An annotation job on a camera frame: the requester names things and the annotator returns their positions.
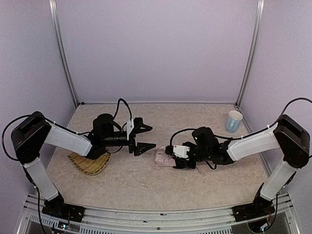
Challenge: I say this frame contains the pink and black folding umbrella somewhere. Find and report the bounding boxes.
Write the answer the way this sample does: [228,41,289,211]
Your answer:
[155,147,191,168]

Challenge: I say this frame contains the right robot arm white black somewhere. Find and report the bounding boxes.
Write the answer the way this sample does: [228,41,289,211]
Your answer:
[165,115,310,207]

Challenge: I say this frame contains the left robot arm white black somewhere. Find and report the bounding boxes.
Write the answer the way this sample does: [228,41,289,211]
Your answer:
[11,112,156,201]

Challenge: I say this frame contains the woven bamboo tray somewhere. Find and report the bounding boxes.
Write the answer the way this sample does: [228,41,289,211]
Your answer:
[67,153,111,176]

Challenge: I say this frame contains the light blue paper cup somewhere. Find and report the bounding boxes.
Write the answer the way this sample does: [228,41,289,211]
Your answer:
[226,110,243,133]

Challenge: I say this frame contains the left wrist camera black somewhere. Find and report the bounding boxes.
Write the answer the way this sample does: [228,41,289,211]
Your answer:
[122,118,135,140]

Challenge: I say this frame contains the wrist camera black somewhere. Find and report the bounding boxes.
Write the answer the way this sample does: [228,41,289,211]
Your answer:
[165,145,190,159]
[122,118,135,140]

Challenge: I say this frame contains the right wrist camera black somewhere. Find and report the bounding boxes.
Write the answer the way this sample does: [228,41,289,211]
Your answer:
[165,145,190,159]

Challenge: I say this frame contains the left camera black cable loop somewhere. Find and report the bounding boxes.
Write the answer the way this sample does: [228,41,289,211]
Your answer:
[112,98,133,122]

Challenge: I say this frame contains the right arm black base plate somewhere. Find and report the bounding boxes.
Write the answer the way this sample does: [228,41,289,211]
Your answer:
[232,199,275,222]

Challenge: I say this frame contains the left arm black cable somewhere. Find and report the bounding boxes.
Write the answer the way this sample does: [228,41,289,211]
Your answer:
[1,114,57,161]

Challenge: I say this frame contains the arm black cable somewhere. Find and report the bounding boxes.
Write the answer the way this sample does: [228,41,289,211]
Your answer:
[169,97,312,147]
[1,114,57,161]

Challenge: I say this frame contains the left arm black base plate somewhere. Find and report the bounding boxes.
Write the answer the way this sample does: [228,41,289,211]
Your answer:
[42,200,85,223]

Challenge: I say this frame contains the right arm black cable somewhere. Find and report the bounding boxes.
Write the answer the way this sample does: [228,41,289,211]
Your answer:
[169,97,312,147]

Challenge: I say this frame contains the aluminium front rail frame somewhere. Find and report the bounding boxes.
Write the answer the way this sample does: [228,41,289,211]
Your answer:
[15,194,301,234]

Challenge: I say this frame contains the left aluminium corner post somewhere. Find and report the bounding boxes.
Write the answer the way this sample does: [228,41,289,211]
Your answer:
[48,0,79,108]

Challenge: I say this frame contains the aluminium corner post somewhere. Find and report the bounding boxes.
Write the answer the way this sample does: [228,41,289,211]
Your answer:
[235,0,265,109]
[48,0,79,108]

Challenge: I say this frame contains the right aluminium corner post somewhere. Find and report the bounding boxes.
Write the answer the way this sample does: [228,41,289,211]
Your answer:
[235,0,265,109]

